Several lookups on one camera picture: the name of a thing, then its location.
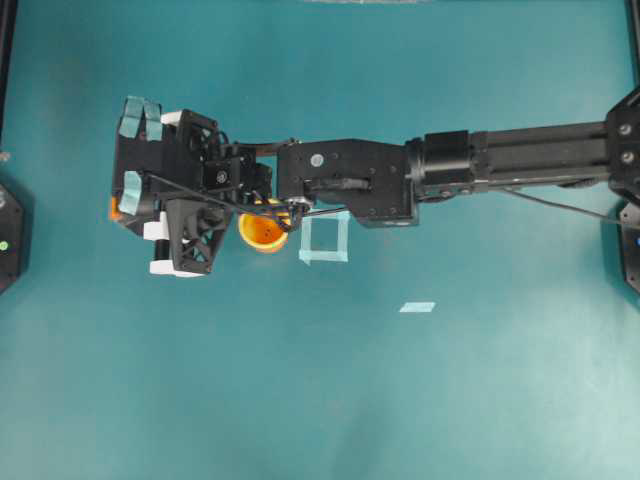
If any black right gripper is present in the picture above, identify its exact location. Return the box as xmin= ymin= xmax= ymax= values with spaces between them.
xmin=111 ymin=96 xmax=272 ymax=237

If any orange block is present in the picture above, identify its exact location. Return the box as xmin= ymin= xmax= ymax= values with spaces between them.
xmin=109 ymin=196 xmax=121 ymax=222

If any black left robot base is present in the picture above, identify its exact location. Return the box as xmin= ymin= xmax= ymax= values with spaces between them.
xmin=0 ymin=185 xmax=24 ymax=293

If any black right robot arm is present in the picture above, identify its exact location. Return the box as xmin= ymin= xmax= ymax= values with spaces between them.
xmin=111 ymin=92 xmax=639 ymax=229

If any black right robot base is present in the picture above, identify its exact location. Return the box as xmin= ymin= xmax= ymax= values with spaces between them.
xmin=619 ymin=203 xmax=639 ymax=293

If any orange cup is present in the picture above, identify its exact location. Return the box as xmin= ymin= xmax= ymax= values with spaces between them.
xmin=238 ymin=199 xmax=291 ymax=254

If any light tape square marker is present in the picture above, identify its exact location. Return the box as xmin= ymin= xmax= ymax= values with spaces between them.
xmin=299 ymin=211 xmax=351 ymax=266

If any small light tape strip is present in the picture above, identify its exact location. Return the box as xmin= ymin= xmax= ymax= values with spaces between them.
xmin=399 ymin=302 xmax=436 ymax=314

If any black camera mount with white blocks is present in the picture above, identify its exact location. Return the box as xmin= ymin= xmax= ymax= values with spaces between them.
xmin=143 ymin=199 xmax=233 ymax=278

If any black frame rail left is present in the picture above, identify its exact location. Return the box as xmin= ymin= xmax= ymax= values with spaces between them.
xmin=0 ymin=0 xmax=18 ymax=129

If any black frame rail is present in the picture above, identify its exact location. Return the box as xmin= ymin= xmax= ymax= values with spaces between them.
xmin=624 ymin=0 xmax=639 ymax=89
xmin=0 ymin=0 xmax=18 ymax=129

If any black frame rail right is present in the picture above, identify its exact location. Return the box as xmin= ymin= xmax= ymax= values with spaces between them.
xmin=624 ymin=0 xmax=639 ymax=89

